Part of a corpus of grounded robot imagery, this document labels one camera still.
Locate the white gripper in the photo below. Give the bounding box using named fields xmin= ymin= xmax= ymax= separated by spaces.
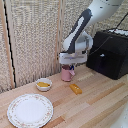
xmin=58 ymin=51 xmax=89 ymax=71

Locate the pink mug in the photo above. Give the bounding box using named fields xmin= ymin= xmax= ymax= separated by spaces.
xmin=60 ymin=64 xmax=76 ymax=83

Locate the small white bowl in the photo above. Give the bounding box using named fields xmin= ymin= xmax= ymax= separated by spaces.
xmin=35 ymin=77 xmax=53 ymax=92

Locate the yellow food in bowl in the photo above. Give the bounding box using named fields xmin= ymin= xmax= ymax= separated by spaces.
xmin=36 ymin=81 xmax=51 ymax=89

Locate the black box appliance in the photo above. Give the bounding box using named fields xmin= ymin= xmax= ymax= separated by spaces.
xmin=85 ymin=28 xmax=128 ymax=81

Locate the white floral plate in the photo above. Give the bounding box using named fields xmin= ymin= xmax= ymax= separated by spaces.
xmin=6 ymin=93 xmax=54 ymax=128

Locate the black cable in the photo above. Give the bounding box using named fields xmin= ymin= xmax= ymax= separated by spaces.
xmin=87 ymin=13 xmax=128 ymax=56

